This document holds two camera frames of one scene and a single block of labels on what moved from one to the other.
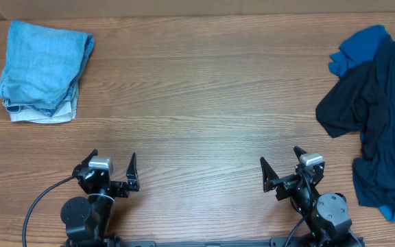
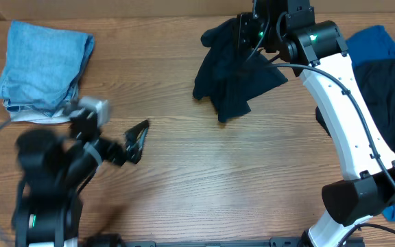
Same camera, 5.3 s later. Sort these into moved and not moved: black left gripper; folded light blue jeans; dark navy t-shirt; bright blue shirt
Moved: black left gripper; dark navy t-shirt
Not moved: folded light blue jeans; bright blue shirt
